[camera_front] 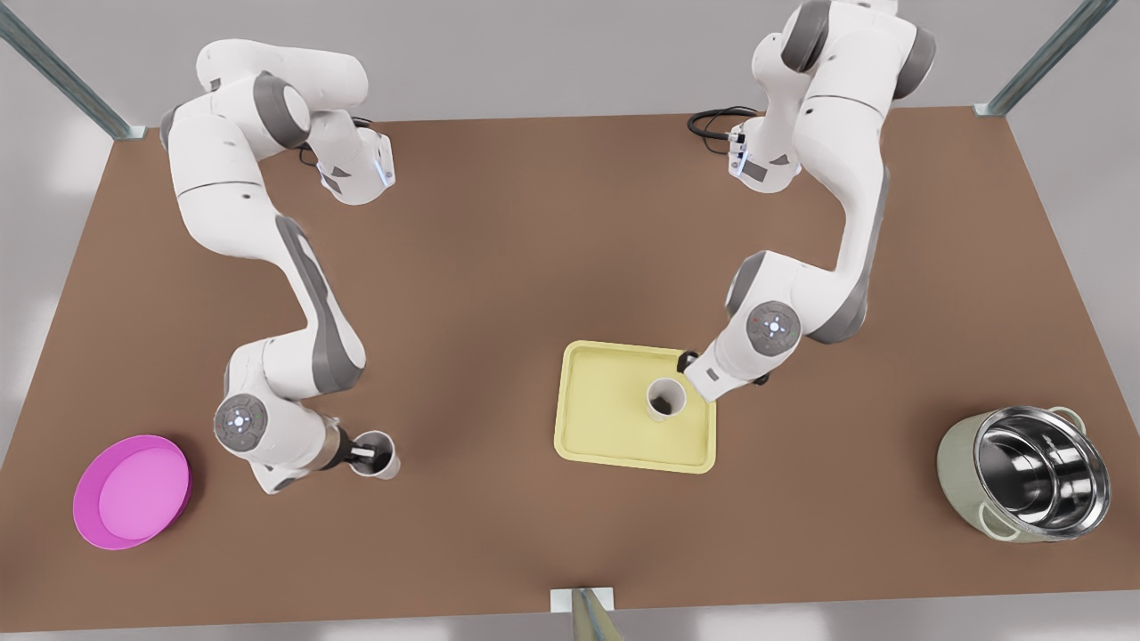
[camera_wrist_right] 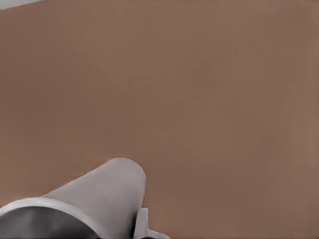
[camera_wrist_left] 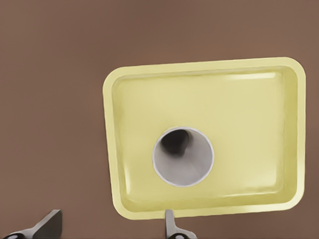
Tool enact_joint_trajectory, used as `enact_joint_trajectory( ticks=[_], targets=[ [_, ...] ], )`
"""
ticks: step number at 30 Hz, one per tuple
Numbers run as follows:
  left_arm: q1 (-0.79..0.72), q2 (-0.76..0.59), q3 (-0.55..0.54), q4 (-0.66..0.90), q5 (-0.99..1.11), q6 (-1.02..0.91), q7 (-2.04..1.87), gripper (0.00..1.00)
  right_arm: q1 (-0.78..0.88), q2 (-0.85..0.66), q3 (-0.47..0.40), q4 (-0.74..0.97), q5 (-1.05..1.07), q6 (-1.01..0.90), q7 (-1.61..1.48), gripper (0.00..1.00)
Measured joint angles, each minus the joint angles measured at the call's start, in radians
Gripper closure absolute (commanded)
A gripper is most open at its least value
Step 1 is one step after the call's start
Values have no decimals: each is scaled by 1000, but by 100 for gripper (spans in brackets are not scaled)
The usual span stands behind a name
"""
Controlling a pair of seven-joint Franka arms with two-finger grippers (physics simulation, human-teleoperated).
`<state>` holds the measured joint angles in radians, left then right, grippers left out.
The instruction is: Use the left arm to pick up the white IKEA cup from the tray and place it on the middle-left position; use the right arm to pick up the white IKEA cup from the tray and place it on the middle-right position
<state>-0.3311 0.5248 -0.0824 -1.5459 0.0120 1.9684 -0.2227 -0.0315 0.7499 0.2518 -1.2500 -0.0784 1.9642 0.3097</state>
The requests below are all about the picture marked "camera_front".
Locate white IKEA cup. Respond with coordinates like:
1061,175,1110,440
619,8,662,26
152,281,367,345
646,377,688,422
348,431,401,481

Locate pale yellow tray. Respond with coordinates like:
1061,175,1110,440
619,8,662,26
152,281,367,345
553,340,718,475

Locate pink plastic bowl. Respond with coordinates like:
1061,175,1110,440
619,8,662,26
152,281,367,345
72,434,193,551

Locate green steel pot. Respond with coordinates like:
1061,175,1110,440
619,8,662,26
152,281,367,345
936,405,1112,544

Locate black cable loop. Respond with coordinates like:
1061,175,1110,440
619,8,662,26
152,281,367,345
687,106,761,157

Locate silver frame post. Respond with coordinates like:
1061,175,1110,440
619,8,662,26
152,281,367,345
973,0,1121,118
550,587,623,641
0,7,147,142

